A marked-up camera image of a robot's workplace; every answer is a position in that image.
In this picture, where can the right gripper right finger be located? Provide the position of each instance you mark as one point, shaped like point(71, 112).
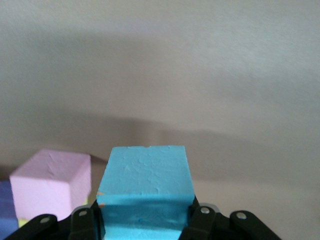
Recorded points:
point(207, 222)

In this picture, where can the teal foam cube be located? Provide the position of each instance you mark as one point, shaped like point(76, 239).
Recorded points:
point(147, 172)

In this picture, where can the purple foam cube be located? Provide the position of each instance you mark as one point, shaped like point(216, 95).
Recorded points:
point(7, 207)

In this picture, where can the yellow foam cube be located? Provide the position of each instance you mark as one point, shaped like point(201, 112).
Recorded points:
point(23, 222)

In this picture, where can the pink foam cube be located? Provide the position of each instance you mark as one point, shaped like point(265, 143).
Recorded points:
point(45, 185)

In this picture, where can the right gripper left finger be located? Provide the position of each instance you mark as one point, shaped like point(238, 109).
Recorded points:
point(80, 225)

